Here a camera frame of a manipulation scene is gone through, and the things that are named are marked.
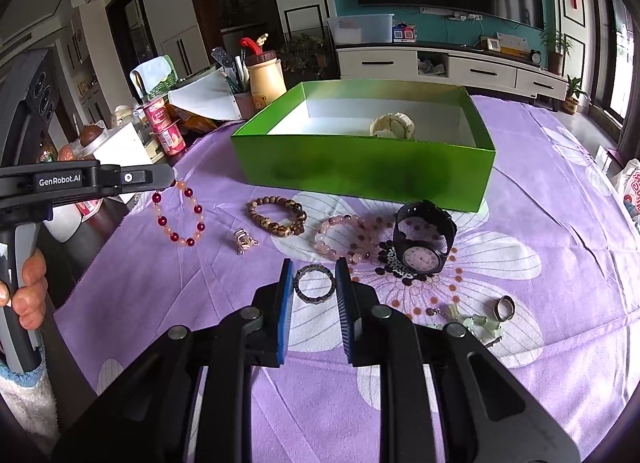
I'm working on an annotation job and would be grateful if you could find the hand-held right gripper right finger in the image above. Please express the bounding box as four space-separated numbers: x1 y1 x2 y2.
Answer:
335 257 582 463

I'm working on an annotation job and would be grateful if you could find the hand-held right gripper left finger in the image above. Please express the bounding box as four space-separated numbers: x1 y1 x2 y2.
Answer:
50 259 295 463

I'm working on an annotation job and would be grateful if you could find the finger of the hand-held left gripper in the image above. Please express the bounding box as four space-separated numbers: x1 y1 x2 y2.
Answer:
97 164 179 200

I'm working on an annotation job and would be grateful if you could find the small textured metal ring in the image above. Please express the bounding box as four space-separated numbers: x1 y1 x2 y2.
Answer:
294 264 335 303

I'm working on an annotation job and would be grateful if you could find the red and orange bead bracelet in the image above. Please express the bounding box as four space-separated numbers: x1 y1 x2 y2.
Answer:
151 180 207 248

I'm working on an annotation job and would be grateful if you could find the pink bead bracelet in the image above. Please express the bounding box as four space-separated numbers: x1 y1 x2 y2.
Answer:
314 213 396 266

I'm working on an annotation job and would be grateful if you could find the brown wooden bead bracelet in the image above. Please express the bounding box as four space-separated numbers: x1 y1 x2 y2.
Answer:
248 197 308 240

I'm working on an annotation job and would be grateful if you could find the black wristwatch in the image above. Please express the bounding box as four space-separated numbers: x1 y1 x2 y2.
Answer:
391 200 458 275

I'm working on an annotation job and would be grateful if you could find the pale green jade pendant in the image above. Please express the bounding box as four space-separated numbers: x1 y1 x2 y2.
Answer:
427 303 503 349

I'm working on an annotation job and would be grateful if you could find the green cardboard box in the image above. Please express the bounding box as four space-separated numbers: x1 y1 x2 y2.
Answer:
230 80 497 214

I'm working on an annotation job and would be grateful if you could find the dark finger ring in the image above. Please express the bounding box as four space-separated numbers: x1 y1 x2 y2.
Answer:
495 294 517 322

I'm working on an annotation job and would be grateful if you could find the person's left forearm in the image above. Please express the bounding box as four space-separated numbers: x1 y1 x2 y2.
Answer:
0 355 62 437

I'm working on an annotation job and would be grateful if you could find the person's left hand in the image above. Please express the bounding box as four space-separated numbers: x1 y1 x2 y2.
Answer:
0 249 49 331

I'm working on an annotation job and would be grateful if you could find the white rectangular box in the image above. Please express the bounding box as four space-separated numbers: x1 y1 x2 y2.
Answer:
90 122 157 204

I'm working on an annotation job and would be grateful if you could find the white cup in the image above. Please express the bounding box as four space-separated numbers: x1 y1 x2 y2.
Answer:
44 203 87 244

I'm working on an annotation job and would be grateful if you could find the brown textured ball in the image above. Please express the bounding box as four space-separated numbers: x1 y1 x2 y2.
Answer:
79 126 106 148

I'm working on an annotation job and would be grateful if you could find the purple floral tablecloth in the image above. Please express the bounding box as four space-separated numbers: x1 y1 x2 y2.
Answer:
52 93 640 463

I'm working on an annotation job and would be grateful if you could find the white box lid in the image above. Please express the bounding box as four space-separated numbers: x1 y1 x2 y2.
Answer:
166 72 247 122

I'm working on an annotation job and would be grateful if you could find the green tissue pack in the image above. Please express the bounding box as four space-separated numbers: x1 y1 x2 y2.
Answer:
129 56 177 98

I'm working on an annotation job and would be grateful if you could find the pen holder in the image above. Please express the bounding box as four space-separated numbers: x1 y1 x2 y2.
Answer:
227 56 257 120

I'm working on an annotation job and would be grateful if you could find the grey remote control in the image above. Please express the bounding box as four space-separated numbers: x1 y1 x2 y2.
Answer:
210 46 234 78

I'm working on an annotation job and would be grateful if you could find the yellow bear bottle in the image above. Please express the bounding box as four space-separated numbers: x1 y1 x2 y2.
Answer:
239 34 289 110

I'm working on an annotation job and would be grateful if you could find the cream white wristwatch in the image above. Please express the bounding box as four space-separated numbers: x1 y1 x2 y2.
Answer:
369 113 417 140

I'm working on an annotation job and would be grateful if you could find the dark planter with green plants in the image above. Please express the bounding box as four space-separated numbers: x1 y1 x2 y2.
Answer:
279 32 332 80

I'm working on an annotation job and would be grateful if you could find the clear plastic storage bin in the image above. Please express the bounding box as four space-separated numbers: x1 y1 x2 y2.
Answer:
327 13 396 47

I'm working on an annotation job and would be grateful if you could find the white television cabinet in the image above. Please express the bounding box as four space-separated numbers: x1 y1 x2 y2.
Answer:
334 40 570 100

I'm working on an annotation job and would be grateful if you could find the white plastic bag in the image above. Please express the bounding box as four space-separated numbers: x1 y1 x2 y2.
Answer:
612 158 640 235

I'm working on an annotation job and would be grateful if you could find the small potted plant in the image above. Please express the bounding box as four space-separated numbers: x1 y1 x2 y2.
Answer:
564 76 590 116

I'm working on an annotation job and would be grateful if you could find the yellow flat box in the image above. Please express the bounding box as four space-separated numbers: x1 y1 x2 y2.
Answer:
497 33 531 57

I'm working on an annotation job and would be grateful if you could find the tall potted plant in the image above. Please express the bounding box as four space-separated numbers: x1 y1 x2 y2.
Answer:
541 26 575 76

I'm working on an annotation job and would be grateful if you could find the white door with black handles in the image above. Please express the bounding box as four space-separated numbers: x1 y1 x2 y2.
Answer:
160 26 211 79

